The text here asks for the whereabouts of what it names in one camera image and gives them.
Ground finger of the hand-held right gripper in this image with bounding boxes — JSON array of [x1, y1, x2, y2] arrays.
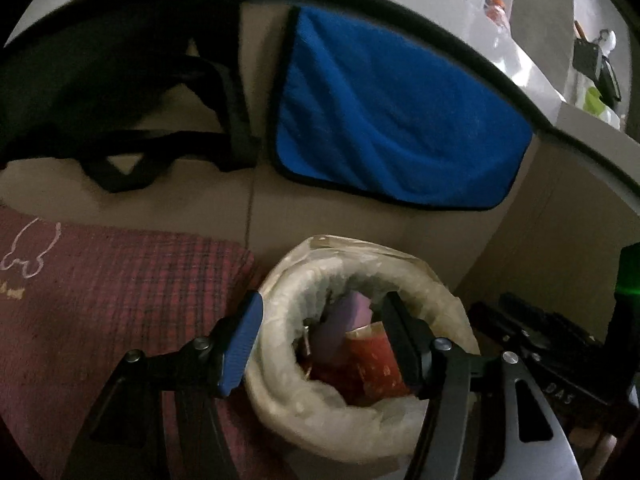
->
[[495, 291, 606, 346], [467, 300, 533, 356]]

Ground red plaid cloth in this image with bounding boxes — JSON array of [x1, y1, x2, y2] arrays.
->
[[0, 205, 281, 480]]

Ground black utensil holder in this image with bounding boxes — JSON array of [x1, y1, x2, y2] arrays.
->
[[572, 35, 603, 77]]

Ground green plastic container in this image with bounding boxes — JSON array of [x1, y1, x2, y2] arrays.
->
[[582, 86, 608, 111]]

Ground white bin with plastic liner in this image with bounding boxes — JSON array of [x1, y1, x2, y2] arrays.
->
[[245, 234, 481, 466]]

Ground blue towel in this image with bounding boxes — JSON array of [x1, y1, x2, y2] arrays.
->
[[267, 4, 535, 212]]

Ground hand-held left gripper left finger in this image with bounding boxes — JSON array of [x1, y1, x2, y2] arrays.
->
[[60, 291, 264, 480]]

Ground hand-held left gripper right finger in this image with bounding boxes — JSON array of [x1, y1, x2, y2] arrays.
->
[[380, 291, 576, 480]]

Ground red label bottle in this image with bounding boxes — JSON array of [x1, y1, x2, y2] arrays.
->
[[485, 0, 511, 28]]

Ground black bag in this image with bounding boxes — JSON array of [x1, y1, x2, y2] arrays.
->
[[0, 0, 261, 194]]

